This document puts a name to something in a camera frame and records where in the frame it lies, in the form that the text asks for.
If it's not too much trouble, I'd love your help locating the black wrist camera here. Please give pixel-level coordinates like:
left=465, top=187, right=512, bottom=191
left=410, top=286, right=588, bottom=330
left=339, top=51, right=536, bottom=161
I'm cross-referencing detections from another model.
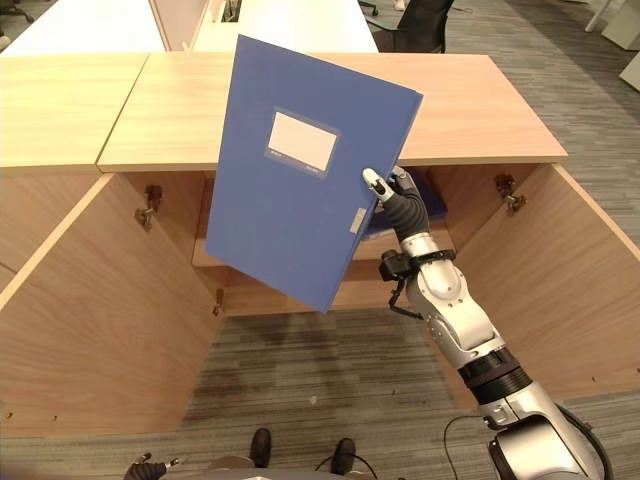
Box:
left=378, top=251, right=415, bottom=282

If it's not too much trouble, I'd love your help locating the blue folder lying flat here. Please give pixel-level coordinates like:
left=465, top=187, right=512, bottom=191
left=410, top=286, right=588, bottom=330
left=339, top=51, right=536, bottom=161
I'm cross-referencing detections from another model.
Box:
left=363, top=167, right=448, bottom=239

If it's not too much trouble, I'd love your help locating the right dark robot foot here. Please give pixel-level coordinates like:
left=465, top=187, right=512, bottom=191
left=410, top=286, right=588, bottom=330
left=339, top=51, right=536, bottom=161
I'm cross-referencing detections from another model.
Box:
left=330, top=437, right=358, bottom=476

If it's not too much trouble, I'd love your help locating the open wooden office cabinet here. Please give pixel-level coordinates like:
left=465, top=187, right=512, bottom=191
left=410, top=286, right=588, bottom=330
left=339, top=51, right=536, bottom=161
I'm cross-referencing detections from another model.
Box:
left=96, top=51, right=569, bottom=317

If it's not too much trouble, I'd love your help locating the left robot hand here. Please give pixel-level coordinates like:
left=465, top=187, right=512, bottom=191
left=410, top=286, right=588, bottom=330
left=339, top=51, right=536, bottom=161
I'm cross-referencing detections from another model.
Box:
left=123, top=451, right=182, bottom=480

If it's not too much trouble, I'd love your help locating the black office chair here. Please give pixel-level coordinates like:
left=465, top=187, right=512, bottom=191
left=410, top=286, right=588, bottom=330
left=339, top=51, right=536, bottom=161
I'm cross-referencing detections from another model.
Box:
left=372, top=0, right=454, bottom=55

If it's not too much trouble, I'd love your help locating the blue document folder with label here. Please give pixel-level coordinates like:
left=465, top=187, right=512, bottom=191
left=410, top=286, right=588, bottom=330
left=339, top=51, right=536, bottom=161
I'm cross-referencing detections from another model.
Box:
left=206, top=33, right=425, bottom=314

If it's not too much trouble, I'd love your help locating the wooden cabinet door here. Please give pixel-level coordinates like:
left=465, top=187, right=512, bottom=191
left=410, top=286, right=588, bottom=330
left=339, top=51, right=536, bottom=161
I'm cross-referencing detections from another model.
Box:
left=0, top=172, right=224, bottom=440
left=438, top=163, right=640, bottom=410

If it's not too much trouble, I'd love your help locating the white furniture unit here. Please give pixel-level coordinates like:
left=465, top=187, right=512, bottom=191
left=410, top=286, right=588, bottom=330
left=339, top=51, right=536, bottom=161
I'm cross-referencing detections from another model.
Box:
left=584, top=0, right=640, bottom=94

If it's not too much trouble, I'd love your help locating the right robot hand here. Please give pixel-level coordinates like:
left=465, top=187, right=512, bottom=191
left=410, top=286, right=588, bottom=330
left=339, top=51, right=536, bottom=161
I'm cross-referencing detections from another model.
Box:
left=362, top=165, right=439, bottom=258

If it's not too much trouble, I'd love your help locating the black cable loop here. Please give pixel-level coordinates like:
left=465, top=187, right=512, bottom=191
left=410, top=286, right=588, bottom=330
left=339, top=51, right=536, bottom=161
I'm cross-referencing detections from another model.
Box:
left=443, top=411, right=490, bottom=480

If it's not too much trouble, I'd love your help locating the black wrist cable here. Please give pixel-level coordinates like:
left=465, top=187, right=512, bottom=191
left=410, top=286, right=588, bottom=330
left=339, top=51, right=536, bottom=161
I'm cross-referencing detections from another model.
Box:
left=386, top=278, right=427, bottom=321

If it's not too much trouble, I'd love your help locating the dark office chair base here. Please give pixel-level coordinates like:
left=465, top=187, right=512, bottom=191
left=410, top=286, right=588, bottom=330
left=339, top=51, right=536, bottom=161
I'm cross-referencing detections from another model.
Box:
left=0, top=0, right=37, bottom=50

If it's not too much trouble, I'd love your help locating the dark robot foot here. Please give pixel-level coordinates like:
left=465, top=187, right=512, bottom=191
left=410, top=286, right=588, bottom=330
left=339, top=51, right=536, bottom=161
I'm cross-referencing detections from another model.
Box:
left=330, top=437, right=358, bottom=476
left=249, top=427, right=273, bottom=469

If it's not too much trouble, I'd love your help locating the left dark robot foot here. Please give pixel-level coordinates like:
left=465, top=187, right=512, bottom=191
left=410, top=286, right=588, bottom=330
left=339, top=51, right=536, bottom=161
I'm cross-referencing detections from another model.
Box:
left=249, top=427, right=273, bottom=469

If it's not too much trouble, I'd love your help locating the white desk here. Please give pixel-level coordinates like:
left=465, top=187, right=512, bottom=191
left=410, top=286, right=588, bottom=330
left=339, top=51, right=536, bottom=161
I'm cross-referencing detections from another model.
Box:
left=191, top=0, right=380, bottom=54
left=0, top=0, right=169, bottom=58

